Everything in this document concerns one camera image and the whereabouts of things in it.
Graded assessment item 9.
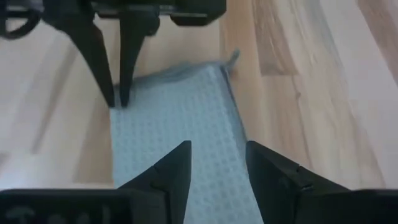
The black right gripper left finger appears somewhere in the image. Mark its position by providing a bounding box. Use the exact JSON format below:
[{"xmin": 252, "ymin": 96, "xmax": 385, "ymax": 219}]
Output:
[{"xmin": 0, "ymin": 139, "xmax": 193, "ymax": 224}]

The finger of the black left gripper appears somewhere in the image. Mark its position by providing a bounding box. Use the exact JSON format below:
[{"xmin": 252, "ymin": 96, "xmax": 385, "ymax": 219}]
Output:
[
  {"xmin": 60, "ymin": 20, "xmax": 116, "ymax": 109},
  {"xmin": 119, "ymin": 14, "xmax": 161, "ymax": 108}
]

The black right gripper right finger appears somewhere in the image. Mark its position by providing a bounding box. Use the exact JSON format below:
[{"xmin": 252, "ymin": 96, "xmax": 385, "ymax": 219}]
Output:
[{"xmin": 245, "ymin": 140, "xmax": 398, "ymax": 224}]

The grey microfiber towel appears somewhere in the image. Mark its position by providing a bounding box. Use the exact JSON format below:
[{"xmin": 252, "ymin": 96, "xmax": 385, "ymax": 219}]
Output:
[{"xmin": 109, "ymin": 49, "xmax": 265, "ymax": 224}]

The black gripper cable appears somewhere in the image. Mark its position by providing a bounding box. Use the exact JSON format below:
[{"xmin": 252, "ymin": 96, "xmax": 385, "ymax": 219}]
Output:
[{"xmin": 0, "ymin": 4, "xmax": 42, "ymax": 40}]

